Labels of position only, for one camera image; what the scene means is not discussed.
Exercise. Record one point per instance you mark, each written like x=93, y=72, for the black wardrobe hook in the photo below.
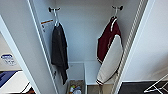
x=118, y=7
x=52, y=9

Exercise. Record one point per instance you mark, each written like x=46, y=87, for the blue and white wall sign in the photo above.
x=8, y=59

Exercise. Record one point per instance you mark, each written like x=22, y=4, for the white hanger with red jacket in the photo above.
x=114, y=17

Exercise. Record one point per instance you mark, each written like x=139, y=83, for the red and white jacket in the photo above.
x=108, y=50

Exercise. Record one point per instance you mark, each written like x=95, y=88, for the white flat board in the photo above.
x=15, y=86

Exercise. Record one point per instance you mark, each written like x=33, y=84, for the white wardrobe carcass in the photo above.
x=83, y=36

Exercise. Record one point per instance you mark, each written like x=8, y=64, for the orange and white sticker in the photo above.
x=47, y=24

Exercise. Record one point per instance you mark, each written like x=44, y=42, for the white hanger with black shirt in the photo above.
x=56, y=19

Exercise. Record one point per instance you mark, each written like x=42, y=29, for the white plastic bottle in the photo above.
x=77, y=91

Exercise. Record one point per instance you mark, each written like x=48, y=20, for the wicker basket with white lining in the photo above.
x=99, y=89

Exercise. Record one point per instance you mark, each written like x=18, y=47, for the wicker basket with toys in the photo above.
x=75, y=86

